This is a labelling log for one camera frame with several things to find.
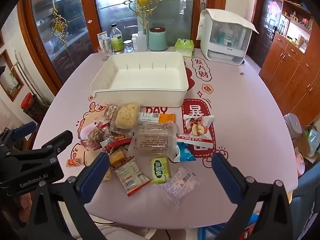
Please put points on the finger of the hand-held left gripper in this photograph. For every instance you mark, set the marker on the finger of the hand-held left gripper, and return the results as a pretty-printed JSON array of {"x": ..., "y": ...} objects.
[
  {"x": 23, "y": 130},
  {"x": 57, "y": 140}
]

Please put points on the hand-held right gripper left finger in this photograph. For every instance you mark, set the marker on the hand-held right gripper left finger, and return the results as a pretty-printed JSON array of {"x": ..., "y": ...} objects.
[{"x": 96, "y": 170}]

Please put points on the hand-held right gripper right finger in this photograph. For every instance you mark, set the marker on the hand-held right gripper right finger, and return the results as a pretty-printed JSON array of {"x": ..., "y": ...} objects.
[{"x": 223, "y": 172}]

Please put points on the small orange twist packet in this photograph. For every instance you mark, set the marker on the small orange twist packet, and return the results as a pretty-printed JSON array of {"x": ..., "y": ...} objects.
[{"x": 73, "y": 162}]

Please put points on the yellow cake packet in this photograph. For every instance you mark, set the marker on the yellow cake packet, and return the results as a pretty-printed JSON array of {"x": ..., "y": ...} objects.
[{"x": 118, "y": 156}]

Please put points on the clear nut bar packet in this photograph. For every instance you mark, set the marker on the clear nut bar packet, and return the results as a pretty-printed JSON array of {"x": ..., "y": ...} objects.
[
  {"x": 93, "y": 136},
  {"x": 110, "y": 112}
]

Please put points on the white red-edged snack packet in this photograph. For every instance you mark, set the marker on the white red-edged snack packet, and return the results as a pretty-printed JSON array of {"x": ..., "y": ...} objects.
[{"x": 131, "y": 177}]

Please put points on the red snack packet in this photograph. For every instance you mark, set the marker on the red snack packet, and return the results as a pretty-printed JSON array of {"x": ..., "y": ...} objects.
[{"x": 116, "y": 140}]

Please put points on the blue snack packet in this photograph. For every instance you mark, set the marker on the blue snack packet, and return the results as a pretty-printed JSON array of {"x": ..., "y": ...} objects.
[{"x": 186, "y": 153}]

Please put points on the clear pink snack packet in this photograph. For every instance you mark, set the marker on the clear pink snack packet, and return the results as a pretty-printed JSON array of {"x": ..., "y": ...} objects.
[{"x": 178, "y": 186}]

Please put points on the white red fruit-print packet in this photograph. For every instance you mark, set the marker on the white red fruit-print packet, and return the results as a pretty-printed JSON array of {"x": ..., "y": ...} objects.
[{"x": 197, "y": 128}]

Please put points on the puffed rice cracker packet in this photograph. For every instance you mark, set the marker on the puffed rice cracker packet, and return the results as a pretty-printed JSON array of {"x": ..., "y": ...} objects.
[{"x": 126, "y": 116}]

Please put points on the green snack packet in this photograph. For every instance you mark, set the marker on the green snack packet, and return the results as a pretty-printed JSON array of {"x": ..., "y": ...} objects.
[{"x": 160, "y": 170}]

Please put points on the large clear printed packet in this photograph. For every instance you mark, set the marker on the large clear printed packet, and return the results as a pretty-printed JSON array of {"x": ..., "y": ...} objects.
[{"x": 153, "y": 140}]

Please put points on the orange white snack packet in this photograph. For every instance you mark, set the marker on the orange white snack packet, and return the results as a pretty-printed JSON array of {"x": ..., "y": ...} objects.
[{"x": 165, "y": 118}]

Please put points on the white plastic bin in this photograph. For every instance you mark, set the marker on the white plastic bin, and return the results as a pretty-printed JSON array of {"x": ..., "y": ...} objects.
[{"x": 150, "y": 80}]

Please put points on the pale yellow snack packet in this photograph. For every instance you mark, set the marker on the pale yellow snack packet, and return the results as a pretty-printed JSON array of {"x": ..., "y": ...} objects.
[{"x": 107, "y": 176}]

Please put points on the dark woven basket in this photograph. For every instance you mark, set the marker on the dark woven basket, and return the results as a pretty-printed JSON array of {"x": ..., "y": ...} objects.
[{"x": 37, "y": 113}]

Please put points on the red tin can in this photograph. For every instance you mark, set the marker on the red tin can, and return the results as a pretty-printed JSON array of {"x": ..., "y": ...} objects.
[{"x": 28, "y": 101}]

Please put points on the colourful printed cartons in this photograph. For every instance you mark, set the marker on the colourful printed cartons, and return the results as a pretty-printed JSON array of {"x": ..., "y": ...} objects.
[{"x": 250, "y": 231}]

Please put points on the blue chair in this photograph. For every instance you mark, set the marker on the blue chair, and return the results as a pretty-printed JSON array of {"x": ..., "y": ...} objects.
[{"x": 307, "y": 202}]

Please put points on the wooden framed glass door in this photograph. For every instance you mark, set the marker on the wooden framed glass door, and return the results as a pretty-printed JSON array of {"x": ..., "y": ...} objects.
[{"x": 75, "y": 42}]

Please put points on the metal tin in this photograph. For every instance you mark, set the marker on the metal tin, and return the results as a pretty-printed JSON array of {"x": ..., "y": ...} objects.
[{"x": 107, "y": 43}]

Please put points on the white blue carton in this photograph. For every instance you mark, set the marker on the white blue carton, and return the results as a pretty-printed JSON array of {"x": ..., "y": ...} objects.
[{"x": 101, "y": 38}]

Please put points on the clear bottle green label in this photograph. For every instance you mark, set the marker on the clear bottle green label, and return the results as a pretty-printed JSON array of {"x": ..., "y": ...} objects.
[{"x": 117, "y": 41}]

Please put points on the small glass jar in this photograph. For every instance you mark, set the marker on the small glass jar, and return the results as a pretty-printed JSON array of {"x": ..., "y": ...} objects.
[{"x": 128, "y": 47}]

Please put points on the white countertop appliance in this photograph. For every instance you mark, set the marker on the white countertop appliance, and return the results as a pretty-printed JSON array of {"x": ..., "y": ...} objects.
[{"x": 225, "y": 47}]

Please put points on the small white pill bottle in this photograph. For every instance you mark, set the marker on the small white pill bottle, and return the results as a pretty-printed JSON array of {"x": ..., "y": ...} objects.
[{"x": 134, "y": 41}]

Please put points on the wooden cabinet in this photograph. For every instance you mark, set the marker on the wooden cabinet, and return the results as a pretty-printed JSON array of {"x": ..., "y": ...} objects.
[{"x": 287, "y": 62}]

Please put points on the green tissue pack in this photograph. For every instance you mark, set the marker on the green tissue pack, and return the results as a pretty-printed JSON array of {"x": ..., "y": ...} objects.
[{"x": 184, "y": 47}]

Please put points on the mint green canister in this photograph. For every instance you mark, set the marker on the mint green canister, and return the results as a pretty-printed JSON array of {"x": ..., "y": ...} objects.
[{"x": 158, "y": 40}]

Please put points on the dark wooden door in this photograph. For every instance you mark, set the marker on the dark wooden door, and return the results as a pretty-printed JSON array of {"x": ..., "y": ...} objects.
[{"x": 262, "y": 17}]

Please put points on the wooden display shelf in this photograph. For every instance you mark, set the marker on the wooden display shelf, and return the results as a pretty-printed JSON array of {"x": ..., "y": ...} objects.
[{"x": 297, "y": 22}]

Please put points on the pink door ornament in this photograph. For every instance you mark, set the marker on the pink door ornament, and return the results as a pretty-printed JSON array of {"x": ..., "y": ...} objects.
[{"x": 273, "y": 7}]

